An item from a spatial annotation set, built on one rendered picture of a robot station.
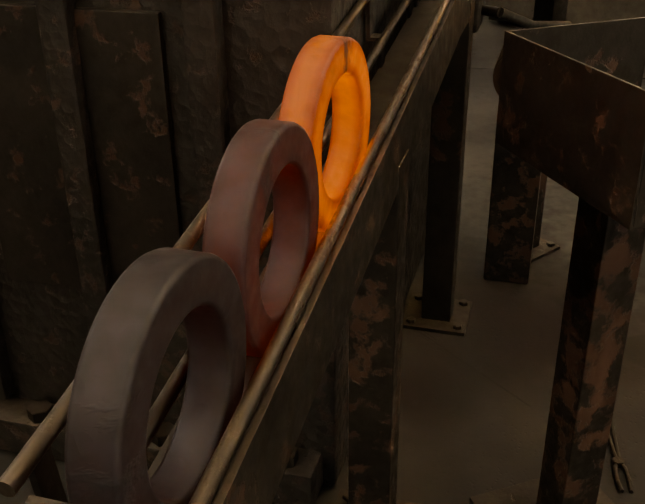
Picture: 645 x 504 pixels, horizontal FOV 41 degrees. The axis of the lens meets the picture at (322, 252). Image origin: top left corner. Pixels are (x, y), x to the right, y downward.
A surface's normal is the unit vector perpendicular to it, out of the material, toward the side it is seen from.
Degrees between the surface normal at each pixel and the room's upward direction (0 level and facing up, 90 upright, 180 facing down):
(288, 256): 50
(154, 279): 7
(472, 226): 0
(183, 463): 7
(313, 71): 33
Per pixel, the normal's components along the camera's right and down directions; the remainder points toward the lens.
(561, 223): -0.01, -0.88
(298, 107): -0.28, -0.14
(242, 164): -0.15, -0.54
